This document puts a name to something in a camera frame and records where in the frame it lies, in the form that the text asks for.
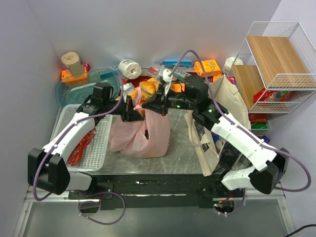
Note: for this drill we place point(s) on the orange box under roll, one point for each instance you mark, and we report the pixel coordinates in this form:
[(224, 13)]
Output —
[(70, 80)]

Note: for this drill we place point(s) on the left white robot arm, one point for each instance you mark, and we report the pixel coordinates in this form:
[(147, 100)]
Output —
[(47, 167)]

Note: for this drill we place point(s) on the red toy lobster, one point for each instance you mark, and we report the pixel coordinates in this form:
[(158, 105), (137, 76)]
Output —
[(77, 153)]

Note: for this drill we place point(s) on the red candy bag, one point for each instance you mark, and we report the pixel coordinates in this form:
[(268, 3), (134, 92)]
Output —
[(273, 96)]

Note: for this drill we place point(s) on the teal plastic tray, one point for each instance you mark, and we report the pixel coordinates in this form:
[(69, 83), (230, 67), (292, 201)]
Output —
[(76, 94)]

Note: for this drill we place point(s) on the purple box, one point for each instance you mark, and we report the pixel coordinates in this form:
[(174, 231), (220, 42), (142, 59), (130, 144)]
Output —
[(266, 139)]

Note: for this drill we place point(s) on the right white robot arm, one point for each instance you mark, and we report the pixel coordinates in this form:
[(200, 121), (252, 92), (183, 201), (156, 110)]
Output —
[(267, 166)]

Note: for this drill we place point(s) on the white perforated plastic basket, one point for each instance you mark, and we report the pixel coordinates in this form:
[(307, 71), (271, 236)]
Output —
[(94, 154)]

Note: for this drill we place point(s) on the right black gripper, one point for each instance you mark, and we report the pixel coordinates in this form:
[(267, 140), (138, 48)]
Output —
[(163, 103)]

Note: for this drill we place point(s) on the white toilet paper roll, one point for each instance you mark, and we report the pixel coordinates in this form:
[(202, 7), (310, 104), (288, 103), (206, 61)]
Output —
[(130, 69)]

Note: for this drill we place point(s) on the red toothpaste box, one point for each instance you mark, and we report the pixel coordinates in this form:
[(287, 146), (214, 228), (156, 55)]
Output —
[(155, 71)]

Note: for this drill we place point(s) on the white paper cup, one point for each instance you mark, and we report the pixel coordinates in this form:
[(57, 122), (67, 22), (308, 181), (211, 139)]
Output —
[(229, 62)]

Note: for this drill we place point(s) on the red snack packet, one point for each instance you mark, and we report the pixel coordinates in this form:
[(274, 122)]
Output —
[(257, 118)]

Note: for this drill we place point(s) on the pink plastic grocery bag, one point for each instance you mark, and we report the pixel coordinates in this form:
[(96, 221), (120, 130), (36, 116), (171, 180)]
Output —
[(148, 138)]

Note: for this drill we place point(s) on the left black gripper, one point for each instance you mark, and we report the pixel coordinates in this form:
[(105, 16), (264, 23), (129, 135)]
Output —
[(126, 111)]

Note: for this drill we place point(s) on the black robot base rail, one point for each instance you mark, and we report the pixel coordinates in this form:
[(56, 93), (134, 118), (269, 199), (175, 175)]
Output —
[(155, 190)]

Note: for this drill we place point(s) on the beige canvas tote bag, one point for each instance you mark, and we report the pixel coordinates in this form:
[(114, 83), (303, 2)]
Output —
[(213, 128)]

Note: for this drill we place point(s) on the croissant bread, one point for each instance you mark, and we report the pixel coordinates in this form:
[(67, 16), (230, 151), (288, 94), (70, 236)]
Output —
[(149, 87)]

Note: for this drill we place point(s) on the red round plate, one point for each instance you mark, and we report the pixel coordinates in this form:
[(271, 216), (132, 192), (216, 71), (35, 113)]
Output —
[(136, 81)]

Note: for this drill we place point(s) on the brown toilet paper roll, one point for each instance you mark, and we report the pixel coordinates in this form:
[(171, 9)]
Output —
[(72, 62)]

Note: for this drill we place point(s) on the blue flat box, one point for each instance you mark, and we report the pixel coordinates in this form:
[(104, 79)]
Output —
[(183, 63)]

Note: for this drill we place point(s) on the orange snack box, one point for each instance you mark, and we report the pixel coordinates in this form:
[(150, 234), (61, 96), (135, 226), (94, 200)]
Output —
[(210, 67)]

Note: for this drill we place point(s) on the green snack packet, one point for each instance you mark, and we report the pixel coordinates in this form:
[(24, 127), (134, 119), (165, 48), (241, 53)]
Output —
[(259, 126)]

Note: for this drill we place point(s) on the white wire shelf rack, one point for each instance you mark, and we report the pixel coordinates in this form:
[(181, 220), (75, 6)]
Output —
[(276, 56)]

